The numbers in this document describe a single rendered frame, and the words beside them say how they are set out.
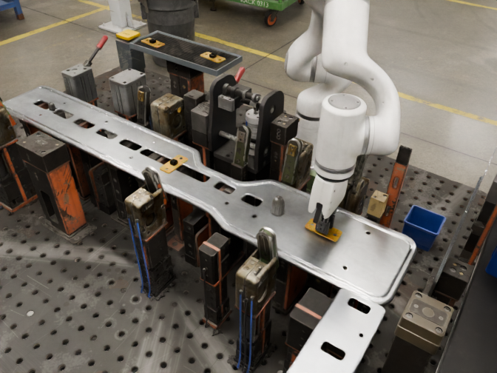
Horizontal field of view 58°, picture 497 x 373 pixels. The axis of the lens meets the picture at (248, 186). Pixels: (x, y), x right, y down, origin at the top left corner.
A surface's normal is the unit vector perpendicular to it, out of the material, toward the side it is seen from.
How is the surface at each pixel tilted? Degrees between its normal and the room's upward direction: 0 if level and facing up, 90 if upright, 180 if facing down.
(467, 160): 0
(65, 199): 90
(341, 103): 2
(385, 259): 0
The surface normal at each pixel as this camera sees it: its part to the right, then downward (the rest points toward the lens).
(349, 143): 0.06, 0.62
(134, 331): 0.02, -0.77
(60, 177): 0.83, 0.37
